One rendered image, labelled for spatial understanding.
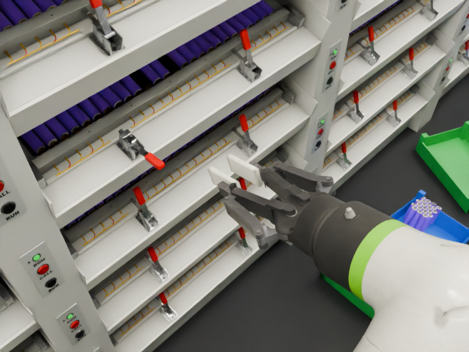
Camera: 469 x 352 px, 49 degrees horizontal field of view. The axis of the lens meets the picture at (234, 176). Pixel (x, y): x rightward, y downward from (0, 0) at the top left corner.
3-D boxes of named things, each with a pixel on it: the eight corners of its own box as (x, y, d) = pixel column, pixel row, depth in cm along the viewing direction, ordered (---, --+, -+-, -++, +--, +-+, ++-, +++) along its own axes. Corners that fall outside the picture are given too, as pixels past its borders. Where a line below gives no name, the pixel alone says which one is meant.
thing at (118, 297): (296, 180, 136) (313, 154, 125) (107, 336, 109) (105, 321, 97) (244, 128, 141) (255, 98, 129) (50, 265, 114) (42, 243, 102)
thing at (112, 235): (304, 126, 121) (324, 90, 109) (86, 292, 94) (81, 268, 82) (246, 70, 126) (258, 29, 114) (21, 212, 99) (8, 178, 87)
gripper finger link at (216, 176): (244, 198, 72) (240, 201, 72) (216, 181, 77) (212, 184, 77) (239, 181, 70) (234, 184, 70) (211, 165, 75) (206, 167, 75)
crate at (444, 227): (410, 207, 169) (421, 188, 164) (466, 245, 160) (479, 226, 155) (363, 244, 149) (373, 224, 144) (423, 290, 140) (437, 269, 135)
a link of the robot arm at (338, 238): (403, 197, 54) (341, 248, 50) (410, 273, 60) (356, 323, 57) (358, 177, 58) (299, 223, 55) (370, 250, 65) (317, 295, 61)
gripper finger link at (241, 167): (255, 170, 71) (258, 167, 71) (225, 155, 76) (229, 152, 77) (259, 187, 73) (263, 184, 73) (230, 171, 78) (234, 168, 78)
